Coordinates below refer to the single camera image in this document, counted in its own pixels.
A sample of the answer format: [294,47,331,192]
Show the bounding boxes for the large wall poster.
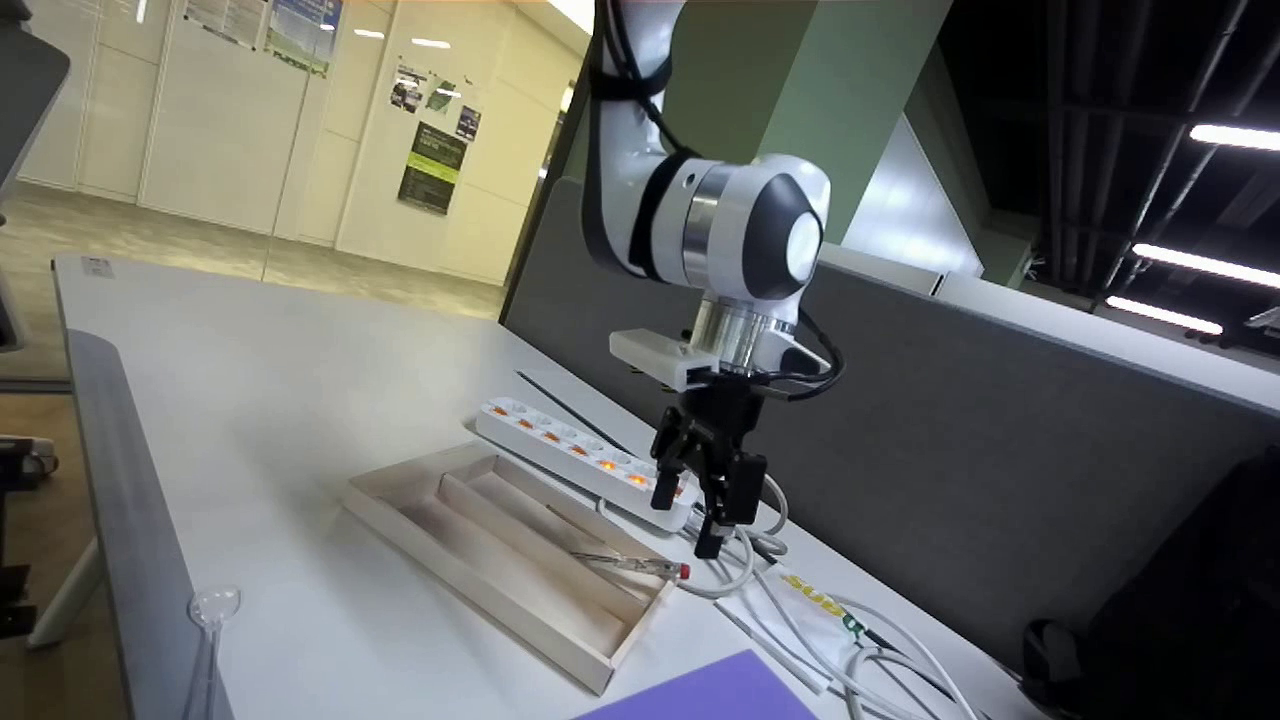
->
[260,0,349,81]

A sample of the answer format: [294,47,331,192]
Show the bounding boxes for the wooden tray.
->
[331,441,679,698]

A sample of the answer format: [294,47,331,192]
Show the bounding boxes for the white table leg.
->
[25,536,105,654]

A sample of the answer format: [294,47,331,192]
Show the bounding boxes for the white power strip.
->
[466,391,705,538]

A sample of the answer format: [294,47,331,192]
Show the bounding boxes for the grey desk partition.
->
[500,174,1280,672]

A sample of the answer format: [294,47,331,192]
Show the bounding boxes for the white cable bundle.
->
[718,565,983,720]

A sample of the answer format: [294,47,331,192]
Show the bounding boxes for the ceiling strip light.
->
[1185,121,1280,156]
[1128,240,1280,297]
[1101,291,1227,339]

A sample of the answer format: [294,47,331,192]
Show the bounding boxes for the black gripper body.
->
[677,372,774,465]

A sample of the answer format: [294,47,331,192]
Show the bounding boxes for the green and black poster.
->
[392,121,474,221]

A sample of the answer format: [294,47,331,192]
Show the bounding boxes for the small wall notice papers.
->
[389,62,486,143]

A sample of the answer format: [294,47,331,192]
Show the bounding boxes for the thin black cable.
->
[512,366,632,457]

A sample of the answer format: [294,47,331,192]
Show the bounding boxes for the blue purple mat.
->
[574,646,821,720]

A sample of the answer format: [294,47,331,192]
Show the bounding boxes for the dark monitor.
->
[0,15,77,192]

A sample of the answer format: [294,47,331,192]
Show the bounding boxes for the black floor equipment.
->
[0,437,65,498]

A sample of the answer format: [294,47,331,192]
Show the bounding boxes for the small clear plastic clip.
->
[190,584,247,630]

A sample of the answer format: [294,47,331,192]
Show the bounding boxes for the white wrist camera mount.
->
[606,322,753,400]

